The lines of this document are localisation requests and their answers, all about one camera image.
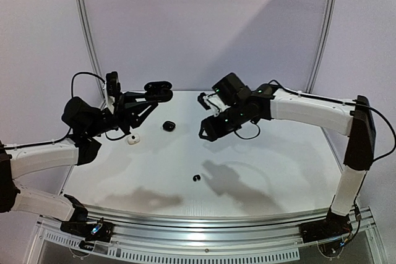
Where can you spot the white earbud charging case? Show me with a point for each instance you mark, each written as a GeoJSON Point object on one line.
{"type": "Point", "coordinates": [133, 139]}

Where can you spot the black hook earbud centre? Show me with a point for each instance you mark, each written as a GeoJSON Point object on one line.
{"type": "Point", "coordinates": [196, 178]}

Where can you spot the black oval charging case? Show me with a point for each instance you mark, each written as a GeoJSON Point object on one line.
{"type": "Point", "coordinates": [159, 91]}

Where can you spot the glossy black charging case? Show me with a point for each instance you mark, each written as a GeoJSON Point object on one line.
{"type": "Point", "coordinates": [169, 126]}

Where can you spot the right aluminium frame post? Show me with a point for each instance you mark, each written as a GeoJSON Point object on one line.
{"type": "Point", "coordinates": [324, 32]}

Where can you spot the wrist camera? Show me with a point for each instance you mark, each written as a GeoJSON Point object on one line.
{"type": "Point", "coordinates": [210, 101]}
{"type": "Point", "coordinates": [112, 90]}

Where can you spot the aluminium front rail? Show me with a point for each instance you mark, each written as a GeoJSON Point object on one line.
{"type": "Point", "coordinates": [219, 230]}

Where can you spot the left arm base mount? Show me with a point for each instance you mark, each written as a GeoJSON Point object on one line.
{"type": "Point", "coordinates": [99, 230]}

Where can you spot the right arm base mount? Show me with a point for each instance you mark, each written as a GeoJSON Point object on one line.
{"type": "Point", "coordinates": [324, 229]}

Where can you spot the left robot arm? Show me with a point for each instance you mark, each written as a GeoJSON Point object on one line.
{"type": "Point", "coordinates": [79, 148]}

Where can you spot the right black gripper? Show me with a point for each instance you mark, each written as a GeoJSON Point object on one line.
{"type": "Point", "coordinates": [218, 125]}

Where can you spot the aluminium frame post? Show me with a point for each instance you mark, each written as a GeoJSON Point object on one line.
{"type": "Point", "coordinates": [324, 32]}
{"type": "Point", "coordinates": [88, 37]}

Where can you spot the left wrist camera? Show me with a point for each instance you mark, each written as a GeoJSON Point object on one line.
{"type": "Point", "coordinates": [112, 90]}

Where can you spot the left aluminium frame post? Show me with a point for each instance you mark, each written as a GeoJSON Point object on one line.
{"type": "Point", "coordinates": [88, 37]}

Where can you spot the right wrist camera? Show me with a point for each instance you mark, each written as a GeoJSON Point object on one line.
{"type": "Point", "coordinates": [210, 101]}

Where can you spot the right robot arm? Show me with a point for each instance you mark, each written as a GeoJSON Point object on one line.
{"type": "Point", "coordinates": [233, 104]}

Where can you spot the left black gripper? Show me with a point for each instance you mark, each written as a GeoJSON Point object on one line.
{"type": "Point", "coordinates": [126, 109]}

